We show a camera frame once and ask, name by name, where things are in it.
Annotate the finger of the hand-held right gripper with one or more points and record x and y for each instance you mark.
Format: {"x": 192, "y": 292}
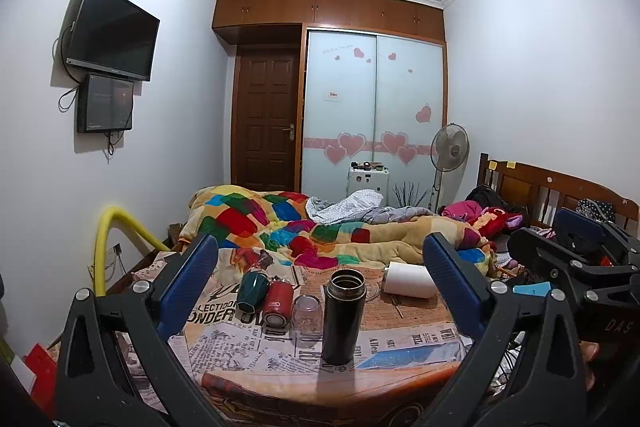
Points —
{"x": 575, "y": 227}
{"x": 535, "y": 252}

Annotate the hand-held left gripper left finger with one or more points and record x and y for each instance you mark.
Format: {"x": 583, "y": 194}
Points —
{"x": 192, "y": 277}

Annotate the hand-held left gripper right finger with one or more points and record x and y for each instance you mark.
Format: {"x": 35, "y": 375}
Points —
{"x": 450, "y": 287}

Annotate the white cup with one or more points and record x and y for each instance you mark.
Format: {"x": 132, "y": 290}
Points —
{"x": 412, "y": 281}

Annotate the dark green cup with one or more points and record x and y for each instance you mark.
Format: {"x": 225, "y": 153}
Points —
{"x": 251, "y": 293}

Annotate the red cup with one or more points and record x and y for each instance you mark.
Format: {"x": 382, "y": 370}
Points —
{"x": 278, "y": 304}

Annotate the black steel flask cup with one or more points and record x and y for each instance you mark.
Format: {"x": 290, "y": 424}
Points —
{"x": 342, "y": 322}

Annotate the clear glass cup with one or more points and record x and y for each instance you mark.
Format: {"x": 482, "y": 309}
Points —
{"x": 307, "y": 319}

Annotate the person's right hand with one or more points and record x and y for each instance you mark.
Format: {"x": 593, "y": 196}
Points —
{"x": 589, "y": 359}

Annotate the black dotted cloth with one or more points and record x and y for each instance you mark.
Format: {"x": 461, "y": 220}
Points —
{"x": 595, "y": 208}

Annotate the light blue flat packet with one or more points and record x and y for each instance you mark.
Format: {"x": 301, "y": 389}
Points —
{"x": 531, "y": 289}

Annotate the red plush toy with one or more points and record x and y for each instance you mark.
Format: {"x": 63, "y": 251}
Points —
{"x": 492, "y": 219}

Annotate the wooden bed headboard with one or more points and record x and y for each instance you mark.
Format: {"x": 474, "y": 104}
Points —
{"x": 540, "y": 184}

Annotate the newspaper print tablecloth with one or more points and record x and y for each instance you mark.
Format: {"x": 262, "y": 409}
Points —
{"x": 400, "y": 332}

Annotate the black bag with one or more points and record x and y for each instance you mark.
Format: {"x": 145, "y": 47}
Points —
{"x": 487, "y": 197}

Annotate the pink cloth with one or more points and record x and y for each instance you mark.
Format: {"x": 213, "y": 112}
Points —
{"x": 462, "y": 208}

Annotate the yellow foam tube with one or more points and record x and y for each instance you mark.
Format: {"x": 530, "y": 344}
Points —
{"x": 107, "y": 237}

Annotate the grey checked cloth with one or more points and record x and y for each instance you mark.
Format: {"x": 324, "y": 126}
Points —
{"x": 350, "y": 205}

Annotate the small white cabinet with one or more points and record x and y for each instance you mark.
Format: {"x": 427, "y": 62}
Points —
{"x": 367, "y": 181}

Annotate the standing electric fan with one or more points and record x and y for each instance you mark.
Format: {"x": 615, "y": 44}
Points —
{"x": 450, "y": 147}

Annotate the colourful patchwork quilt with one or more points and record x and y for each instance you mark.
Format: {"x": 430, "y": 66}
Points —
{"x": 320, "y": 232}

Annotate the brown wooden door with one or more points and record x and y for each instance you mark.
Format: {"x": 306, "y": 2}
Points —
{"x": 265, "y": 122}

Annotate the red box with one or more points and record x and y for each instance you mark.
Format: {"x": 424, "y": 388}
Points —
{"x": 42, "y": 377}

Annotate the frosted glass sliding wardrobe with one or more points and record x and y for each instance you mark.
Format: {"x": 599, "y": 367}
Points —
{"x": 372, "y": 107}

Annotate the brown overhead cabinet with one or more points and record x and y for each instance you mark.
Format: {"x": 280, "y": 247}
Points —
{"x": 330, "y": 9}

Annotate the wall socket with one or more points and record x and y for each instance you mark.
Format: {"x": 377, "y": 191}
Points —
{"x": 117, "y": 250}

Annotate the small black wall monitor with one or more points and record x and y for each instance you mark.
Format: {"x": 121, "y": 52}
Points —
{"x": 106, "y": 103}

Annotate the black wall television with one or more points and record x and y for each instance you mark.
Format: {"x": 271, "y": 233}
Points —
{"x": 112, "y": 32}

